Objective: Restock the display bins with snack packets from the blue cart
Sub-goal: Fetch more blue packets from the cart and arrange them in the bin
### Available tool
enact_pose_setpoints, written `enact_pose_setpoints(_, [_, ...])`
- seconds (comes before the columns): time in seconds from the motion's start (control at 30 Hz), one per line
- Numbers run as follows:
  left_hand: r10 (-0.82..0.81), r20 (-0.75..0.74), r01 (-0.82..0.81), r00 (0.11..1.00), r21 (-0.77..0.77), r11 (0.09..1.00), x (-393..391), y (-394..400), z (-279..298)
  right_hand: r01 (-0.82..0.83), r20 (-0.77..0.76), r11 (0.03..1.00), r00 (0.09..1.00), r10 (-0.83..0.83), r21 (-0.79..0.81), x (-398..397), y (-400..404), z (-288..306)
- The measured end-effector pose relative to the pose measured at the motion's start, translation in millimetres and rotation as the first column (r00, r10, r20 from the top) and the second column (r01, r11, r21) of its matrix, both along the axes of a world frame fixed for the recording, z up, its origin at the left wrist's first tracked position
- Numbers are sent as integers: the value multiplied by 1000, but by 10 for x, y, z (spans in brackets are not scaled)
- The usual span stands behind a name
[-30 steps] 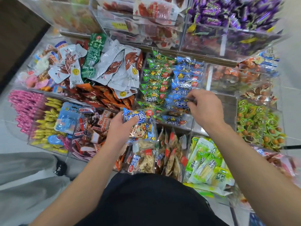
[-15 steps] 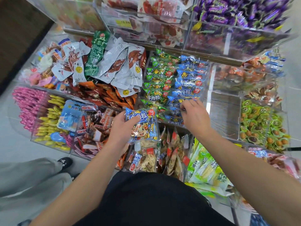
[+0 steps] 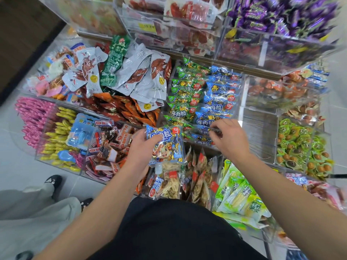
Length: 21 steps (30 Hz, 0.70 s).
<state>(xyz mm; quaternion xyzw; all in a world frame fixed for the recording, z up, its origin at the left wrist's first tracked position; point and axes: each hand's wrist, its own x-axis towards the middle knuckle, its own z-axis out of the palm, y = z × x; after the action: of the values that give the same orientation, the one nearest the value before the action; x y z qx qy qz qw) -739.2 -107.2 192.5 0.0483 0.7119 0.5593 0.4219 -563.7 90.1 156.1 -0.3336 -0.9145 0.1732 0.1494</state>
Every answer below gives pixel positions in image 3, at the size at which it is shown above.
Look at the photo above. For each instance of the person's right hand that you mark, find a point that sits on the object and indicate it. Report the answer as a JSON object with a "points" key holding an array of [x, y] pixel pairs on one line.
{"points": [[232, 139]]}

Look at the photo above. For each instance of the person's left hand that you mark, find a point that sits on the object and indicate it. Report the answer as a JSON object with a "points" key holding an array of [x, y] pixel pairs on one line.
{"points": [[142, 151]]}

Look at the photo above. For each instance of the clear acrylic snack shelves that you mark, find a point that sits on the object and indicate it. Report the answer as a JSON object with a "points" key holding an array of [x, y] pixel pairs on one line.
{"points": [[257, 135]]}

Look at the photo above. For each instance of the handful of blue snack packets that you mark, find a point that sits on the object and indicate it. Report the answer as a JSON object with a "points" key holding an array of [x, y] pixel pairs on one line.
{"points": [[169, 143]]}

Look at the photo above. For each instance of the row of blue beef packets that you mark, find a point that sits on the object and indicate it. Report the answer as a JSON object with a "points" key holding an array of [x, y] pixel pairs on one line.
{"points": [[219, 97]]}

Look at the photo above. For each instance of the row of green beef packets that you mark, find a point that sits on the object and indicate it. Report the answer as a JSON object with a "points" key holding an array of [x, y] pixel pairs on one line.
{"points": [[184, 92]]}

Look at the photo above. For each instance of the person's left forearm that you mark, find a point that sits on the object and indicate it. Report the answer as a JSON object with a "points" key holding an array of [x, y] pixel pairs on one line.
{"points": [[92, 219]]}

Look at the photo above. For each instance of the person's right forearm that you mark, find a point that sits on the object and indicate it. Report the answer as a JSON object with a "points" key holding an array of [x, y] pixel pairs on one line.
{"points": [[293, 208]]}

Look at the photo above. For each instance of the person's black clothing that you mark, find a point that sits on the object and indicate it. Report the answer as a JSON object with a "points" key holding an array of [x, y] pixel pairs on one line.
{"points": [[173, 230]]}

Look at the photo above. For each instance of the pile of red brown packets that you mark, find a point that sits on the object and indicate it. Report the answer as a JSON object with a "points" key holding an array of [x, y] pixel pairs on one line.
{"points": [[106, 154]]}

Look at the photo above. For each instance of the pile of beige packets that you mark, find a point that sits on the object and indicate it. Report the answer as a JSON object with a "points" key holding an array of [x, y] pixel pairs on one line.
{"points": [[179, 178]]}

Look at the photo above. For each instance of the pile of dark orange packets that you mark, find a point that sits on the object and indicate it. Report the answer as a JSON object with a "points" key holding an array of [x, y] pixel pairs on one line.
{"points": [[124, 108]]}

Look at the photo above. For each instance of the pile of lime green packets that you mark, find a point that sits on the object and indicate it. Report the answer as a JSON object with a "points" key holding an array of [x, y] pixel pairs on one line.
{"points": [[238, 195]]}

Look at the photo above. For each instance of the blue toy candy packet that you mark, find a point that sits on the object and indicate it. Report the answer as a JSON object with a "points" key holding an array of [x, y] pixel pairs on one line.
{"points": [[81, 132]]}

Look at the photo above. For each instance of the pile of green egg packets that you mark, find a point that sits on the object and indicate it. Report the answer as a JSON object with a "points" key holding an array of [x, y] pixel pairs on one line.
{"points": [[301, 149]]}

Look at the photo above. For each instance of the pile of orange brown packets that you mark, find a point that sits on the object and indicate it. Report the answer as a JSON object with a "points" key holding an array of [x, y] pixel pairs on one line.
{"points": [[282, 86]]}

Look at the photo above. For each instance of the pile of white meat packets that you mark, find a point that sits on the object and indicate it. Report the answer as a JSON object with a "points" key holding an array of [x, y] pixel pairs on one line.
{"points": [[141, 73]]}

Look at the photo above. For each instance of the pile of yellow candies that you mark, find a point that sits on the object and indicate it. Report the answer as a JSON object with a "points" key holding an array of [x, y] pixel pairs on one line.
{"points": [[59, 138]]}

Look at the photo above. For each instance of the green vacuum packet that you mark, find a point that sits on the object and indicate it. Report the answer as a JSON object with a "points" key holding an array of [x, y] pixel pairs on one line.
{"points": [[115, 59]]}

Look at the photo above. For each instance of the pile of pink-label meat packets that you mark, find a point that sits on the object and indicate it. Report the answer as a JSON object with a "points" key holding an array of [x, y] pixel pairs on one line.
{"points": [[320, 189]]}

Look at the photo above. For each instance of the black pole rod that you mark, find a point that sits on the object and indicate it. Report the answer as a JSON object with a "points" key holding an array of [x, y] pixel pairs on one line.
{"points": [[339, 175]]}

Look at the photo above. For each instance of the pile of pink candy sticks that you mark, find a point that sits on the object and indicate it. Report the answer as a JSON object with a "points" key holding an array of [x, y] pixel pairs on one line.
{"points": [[32, 119]]}

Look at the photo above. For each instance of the pile of assorted small packets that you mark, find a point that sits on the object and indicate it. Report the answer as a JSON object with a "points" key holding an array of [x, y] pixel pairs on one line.
{"points": [[51, 73]]}

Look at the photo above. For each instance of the pile of red sausage packets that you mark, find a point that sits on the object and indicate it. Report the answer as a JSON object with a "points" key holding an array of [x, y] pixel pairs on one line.
{"points": [[184, 19]]}

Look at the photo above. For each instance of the pile of purple candies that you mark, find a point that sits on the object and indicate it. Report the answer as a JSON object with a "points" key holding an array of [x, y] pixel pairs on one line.
{"points": [[282, 13]]}

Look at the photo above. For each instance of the pile of yellow packets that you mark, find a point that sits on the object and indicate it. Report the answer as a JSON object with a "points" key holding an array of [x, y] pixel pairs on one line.
{"points": [[92, 13]]}

